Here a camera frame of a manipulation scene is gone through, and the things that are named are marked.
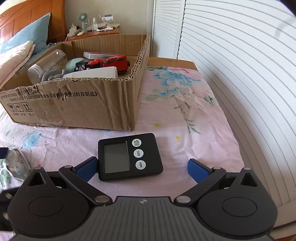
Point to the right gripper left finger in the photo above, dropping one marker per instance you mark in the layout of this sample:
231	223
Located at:
77	179

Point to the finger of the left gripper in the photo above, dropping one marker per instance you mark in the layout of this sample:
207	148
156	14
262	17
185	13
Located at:
3	152

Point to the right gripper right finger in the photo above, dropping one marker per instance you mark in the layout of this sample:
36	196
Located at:
207	179

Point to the clear plastic packet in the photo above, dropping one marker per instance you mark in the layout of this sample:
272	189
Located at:
17	165

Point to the black digital timer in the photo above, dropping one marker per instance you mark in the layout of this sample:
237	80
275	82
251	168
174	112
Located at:
128	157

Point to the grey dog toy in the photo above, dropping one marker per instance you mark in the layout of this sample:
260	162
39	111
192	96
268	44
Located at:
54	74

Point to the clear plastic jar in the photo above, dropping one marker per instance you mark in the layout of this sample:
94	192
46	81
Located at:
56	59

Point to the red robot toy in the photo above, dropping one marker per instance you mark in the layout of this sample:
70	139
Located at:
120	62

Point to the brown cardboard box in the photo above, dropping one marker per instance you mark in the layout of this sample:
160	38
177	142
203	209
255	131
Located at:
101	103

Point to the floral pink bedsheet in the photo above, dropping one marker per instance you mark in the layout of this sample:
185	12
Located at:
177	105

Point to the pink quilt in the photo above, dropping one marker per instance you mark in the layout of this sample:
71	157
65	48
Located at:
13	59

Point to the mint green oval case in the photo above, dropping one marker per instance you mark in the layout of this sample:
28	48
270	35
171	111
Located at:
71	64

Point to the white plastic container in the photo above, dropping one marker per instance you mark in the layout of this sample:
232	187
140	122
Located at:
105	72

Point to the black cube toy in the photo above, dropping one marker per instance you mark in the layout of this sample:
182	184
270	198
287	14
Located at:
81	65

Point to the blue pillow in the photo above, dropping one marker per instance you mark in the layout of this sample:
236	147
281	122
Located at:
36	32

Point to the wooden headboard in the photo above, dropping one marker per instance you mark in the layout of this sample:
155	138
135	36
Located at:
19	16

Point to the white louvred wardrobe door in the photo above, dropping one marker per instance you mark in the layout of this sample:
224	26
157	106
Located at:
246	52

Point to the white power strip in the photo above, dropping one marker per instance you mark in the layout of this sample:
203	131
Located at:
72	31

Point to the wooden nightstand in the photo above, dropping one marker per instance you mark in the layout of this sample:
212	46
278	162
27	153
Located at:
93	34

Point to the clear spray bottle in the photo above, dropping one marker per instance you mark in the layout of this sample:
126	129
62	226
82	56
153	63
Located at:
94	25

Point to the small green desk fan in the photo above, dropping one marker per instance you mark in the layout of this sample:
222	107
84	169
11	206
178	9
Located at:
83	19

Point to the white phone stand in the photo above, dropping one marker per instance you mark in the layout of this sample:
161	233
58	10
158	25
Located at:
107	23

